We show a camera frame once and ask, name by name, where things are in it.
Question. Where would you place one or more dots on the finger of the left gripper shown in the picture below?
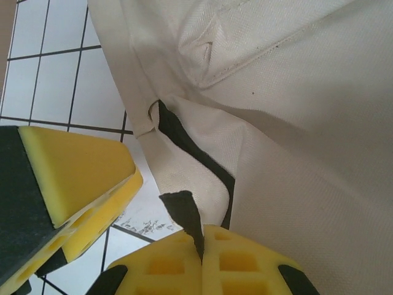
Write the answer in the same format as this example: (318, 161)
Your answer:
(76, 163)

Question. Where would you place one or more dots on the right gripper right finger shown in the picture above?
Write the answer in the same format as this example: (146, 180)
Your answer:
(245, 267)

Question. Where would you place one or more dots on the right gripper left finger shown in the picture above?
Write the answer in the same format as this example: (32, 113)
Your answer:
(153, 270)

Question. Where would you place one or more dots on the beige canvas backpack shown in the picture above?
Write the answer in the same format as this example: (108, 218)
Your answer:
(307, 123)

